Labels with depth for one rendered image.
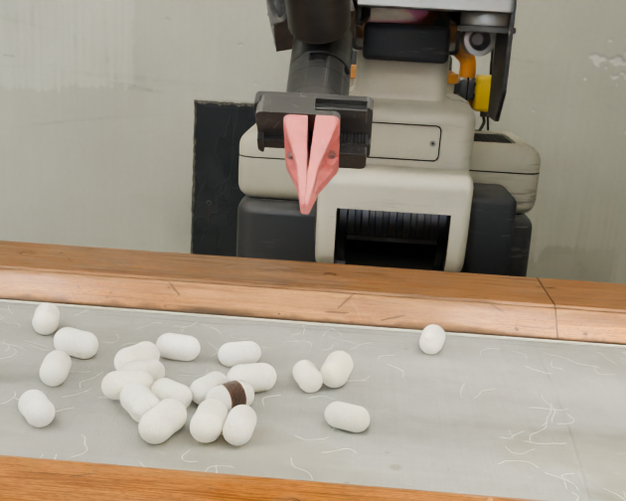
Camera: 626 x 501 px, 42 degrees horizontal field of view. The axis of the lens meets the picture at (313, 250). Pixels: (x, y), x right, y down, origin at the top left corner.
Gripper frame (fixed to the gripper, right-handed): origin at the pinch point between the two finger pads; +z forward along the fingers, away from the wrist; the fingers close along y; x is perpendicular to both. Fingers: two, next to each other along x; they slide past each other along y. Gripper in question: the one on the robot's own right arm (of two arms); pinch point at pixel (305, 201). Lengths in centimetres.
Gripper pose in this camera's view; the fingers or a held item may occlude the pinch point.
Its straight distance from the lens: 67.8
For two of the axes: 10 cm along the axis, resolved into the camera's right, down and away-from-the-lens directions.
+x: 0.1, 5.6, 8.3
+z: -0.8, 8.3, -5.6
